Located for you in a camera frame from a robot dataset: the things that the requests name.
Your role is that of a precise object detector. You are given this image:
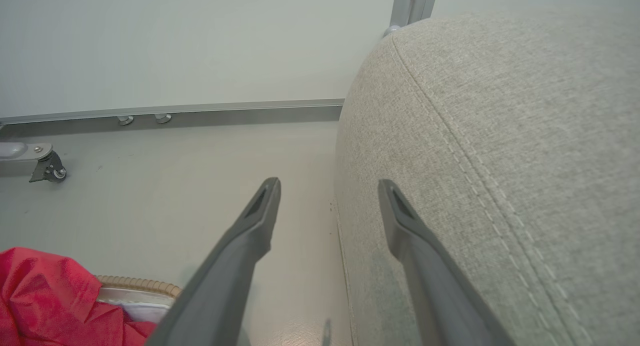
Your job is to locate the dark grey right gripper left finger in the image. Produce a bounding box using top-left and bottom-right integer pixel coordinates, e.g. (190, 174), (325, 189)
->
(145, 177), (282, 346)

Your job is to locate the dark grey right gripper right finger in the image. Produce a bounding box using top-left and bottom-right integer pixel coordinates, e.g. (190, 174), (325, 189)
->
(378, 179), (516, 346)

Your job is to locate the red white striped sports garment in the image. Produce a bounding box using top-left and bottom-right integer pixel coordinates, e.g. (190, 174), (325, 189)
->
(0, 247), (159, 346)

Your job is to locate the white laundry basket brown rim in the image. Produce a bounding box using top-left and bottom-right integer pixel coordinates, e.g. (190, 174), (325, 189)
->
(95, 275), (183, 325)

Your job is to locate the white basket liner cloth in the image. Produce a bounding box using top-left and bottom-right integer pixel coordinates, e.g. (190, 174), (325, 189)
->
(97, 288), (174, 325)

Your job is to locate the beige grey fabric sofa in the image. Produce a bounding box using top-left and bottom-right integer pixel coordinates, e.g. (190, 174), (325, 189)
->
(334, 8), (640, 346)

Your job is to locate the grey metal wall rail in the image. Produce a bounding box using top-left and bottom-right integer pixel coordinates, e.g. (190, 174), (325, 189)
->
(0, 98), (346, 126)

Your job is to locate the grey metal frame leg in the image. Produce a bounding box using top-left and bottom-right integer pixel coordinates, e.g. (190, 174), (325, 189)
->
(0, 142), (54, 163)

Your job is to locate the grey metal upright post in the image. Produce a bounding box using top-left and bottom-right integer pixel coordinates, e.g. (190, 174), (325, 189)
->
(383, 0), (441, 38)

